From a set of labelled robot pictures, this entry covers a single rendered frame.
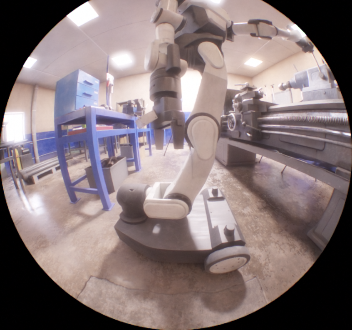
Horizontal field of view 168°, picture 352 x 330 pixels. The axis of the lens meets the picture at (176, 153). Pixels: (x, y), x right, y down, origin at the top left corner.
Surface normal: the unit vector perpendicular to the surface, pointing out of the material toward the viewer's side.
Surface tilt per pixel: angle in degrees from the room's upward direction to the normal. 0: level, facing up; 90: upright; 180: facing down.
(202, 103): 90
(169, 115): 81
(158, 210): 90
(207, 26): 138
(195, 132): 90
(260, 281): 0
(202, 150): 90
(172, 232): 0
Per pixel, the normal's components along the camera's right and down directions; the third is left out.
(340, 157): -1.00, 0.05
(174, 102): 0.51, 0.02
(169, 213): -0.10, 0.22
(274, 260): -0.05, -0.98
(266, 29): -0.55, 0.76
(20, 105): 1.00, -0.05
